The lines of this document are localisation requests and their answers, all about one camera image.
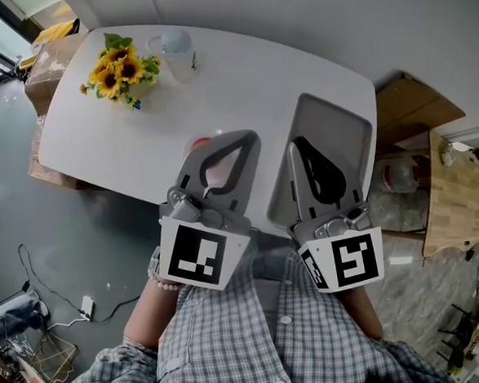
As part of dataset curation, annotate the red apple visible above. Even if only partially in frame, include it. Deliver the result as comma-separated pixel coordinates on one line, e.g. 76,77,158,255
187,134,240,191

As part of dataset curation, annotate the person's left forearm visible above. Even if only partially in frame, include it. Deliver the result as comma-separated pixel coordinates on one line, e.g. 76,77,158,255
118,272,186,354

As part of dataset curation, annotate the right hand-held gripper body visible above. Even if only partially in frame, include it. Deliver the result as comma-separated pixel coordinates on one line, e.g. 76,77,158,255
288,200,387,296

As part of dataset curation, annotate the gold wire basket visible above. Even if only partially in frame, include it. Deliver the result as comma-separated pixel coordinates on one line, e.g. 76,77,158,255
28,328,80,383

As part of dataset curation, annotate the small white object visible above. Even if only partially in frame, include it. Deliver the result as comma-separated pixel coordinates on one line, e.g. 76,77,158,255
440,142,459,167

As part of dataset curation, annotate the silver wristwatch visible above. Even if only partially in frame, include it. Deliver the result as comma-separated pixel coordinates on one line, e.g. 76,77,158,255
145,245,164,280

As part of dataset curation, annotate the yellow sunflower bouquet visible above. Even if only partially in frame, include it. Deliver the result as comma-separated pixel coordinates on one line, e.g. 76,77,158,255
75,28,165,115

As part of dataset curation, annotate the large open cardboard box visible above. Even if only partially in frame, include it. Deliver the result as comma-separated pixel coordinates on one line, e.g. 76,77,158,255
372,66,468,153

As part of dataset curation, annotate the black floor cable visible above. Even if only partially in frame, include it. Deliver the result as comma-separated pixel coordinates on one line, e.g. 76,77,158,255
16,234,143,329

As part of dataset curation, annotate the yellow bag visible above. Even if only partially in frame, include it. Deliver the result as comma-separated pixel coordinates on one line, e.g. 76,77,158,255
30,18,82,45

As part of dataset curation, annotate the white plate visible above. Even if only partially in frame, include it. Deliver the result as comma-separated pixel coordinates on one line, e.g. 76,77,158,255
180,128,228,163

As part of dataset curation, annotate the flat cardboard box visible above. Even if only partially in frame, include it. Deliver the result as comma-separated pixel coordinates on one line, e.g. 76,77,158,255
24,114,105,194

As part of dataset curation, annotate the white power strip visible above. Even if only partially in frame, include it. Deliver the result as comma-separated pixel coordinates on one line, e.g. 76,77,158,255
78,294,96,322

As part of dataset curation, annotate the taped cardboard box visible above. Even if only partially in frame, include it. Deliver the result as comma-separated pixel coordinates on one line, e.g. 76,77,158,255
20,31,95,117

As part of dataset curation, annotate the white bead bracelet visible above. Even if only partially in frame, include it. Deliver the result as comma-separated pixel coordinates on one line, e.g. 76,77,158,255
147,272,182,294

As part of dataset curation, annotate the clear plastic bag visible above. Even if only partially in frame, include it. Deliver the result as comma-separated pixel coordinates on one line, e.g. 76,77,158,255
378,152,431,196

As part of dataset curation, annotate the grey rectangular tray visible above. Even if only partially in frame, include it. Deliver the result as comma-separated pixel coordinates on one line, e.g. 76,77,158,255
256,87,380,230

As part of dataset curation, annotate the wooden block table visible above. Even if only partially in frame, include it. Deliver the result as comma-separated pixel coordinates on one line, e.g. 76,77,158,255
413,127,479,259

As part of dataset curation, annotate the person's right forearm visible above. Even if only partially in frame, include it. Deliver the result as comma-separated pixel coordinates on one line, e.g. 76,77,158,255
335,285,385,342

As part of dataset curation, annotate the person's plaid shirt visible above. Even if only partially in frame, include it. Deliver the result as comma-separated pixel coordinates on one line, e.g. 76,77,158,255
49,229,454,383

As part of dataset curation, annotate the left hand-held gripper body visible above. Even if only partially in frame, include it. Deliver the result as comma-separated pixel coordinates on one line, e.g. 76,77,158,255
153,180,256,295

